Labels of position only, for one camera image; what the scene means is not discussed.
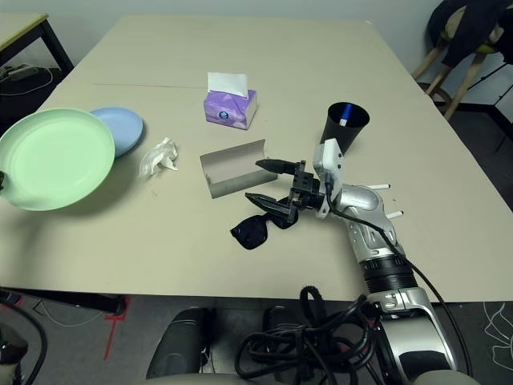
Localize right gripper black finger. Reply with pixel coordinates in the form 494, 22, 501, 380
255, 158, 300, 176
244, 192, 300, 230

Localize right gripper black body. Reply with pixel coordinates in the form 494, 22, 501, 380
286, 159, 333, 214

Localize black sunglasses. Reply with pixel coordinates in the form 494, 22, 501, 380
229, 211, 300, 252

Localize grey glasses case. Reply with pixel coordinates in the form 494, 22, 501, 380
199, 138, 281, 200

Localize white tissue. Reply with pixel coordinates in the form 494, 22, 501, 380
137, 136, 180, 180

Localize green plastic plate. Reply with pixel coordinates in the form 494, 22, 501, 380
0, 108, 117, 213

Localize black plastic cup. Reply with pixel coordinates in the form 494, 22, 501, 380
319, 102, 371, 156

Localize purple tissue pack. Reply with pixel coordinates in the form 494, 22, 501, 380
203, 71, 258, 132

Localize light blue plastic plate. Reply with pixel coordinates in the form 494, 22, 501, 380
88, 105, 144, 158

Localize dark grey robot left leg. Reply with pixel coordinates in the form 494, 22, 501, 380
146, 306, 217, 380

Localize wooden stool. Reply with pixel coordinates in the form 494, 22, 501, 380
412, 35, 513, 121

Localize grey power adapter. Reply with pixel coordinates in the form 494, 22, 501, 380
0, 63, 41, 81

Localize beige side table black legs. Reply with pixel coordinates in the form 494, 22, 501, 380
0, 11, 75, 75

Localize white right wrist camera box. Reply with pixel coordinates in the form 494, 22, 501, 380
312, 138, 345, 221

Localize tangled black cable bundle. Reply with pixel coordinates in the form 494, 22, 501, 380
234, 284, 378, 385

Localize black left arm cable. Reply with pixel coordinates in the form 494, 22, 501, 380
0, 296, 49, 385

